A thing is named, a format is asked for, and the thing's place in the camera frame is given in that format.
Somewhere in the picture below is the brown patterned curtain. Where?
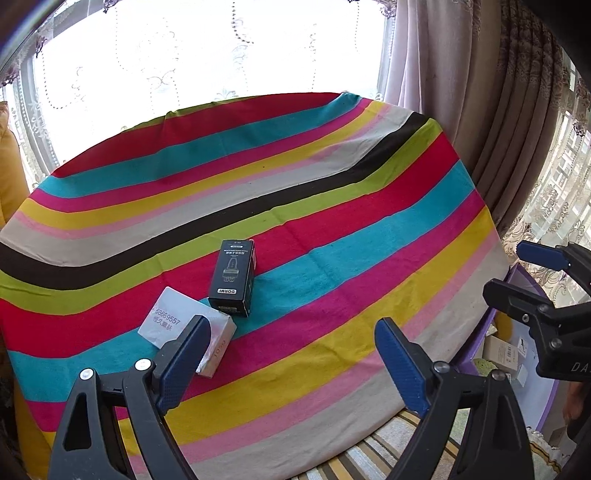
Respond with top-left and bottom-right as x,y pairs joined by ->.
457,0 -> 583,241

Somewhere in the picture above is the lace sheer curtain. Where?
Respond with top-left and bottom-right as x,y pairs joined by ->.
0,0 -> 398,195
499,60 -> 591,305

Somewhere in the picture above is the tall beige carton box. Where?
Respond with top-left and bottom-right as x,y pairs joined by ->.
482,336 -> 520,372

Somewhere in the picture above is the striped terry towel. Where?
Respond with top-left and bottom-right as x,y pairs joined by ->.
295,406 -> 564,480

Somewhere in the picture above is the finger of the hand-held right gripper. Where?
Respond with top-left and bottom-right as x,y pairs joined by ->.
516,240 -> 591,296
482,278 -> 591,333

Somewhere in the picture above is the plain mauve curtain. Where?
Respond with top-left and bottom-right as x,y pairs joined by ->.
379,0 -> 513,185

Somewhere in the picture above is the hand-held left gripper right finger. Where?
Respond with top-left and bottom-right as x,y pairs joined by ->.
375,318 -> 534,480

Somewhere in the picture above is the purple cardboard box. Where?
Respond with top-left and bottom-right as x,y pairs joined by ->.
455,263 -> 561,432

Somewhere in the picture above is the yellow sofa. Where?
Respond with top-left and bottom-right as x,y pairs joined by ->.
0,99 -> 31,232

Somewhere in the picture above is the black carton box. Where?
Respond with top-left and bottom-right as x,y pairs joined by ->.
208,239 -> 257,318

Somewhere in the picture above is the multicolour striped cloth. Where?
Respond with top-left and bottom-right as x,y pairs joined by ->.
0,91 -> 511,480

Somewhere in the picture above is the white pink soap box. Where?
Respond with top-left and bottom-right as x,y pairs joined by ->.
137,286 -> 238,378

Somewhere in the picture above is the person's right hand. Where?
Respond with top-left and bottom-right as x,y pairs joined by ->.
564,382 -> 591,422

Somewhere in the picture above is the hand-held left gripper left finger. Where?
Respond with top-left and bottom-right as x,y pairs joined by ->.
48,315 -> 212,480

